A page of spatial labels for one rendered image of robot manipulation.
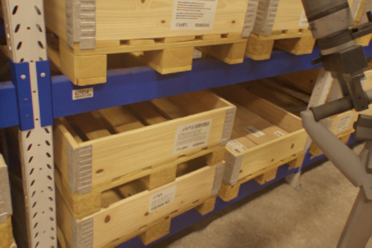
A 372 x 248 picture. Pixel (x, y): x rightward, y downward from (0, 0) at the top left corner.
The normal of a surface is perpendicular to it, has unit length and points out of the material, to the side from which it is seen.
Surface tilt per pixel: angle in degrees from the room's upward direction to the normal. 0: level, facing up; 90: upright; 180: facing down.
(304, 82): 90
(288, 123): 90
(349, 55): 74
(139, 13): 90
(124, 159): 90
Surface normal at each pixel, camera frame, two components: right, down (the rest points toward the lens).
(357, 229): -0.08, 0.41
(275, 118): -0.78, 0.17
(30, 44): 0.61, 0.41
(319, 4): -0.58, 0.32
